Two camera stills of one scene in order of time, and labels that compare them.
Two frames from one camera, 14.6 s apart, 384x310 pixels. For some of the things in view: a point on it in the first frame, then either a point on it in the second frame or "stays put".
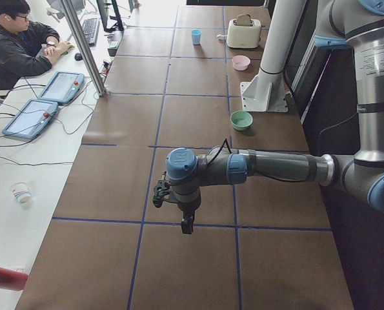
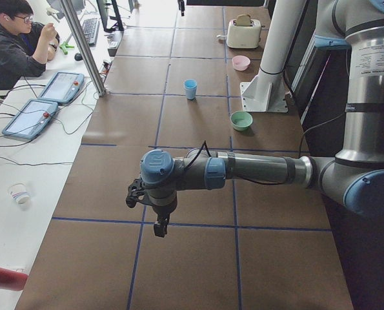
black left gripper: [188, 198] -> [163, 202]
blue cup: [196, 36] -> [190, 84]
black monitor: [107, 8] stays put
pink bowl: [241, 62] stays put
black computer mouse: [78, 57] stays put
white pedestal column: [266, 92] stays put
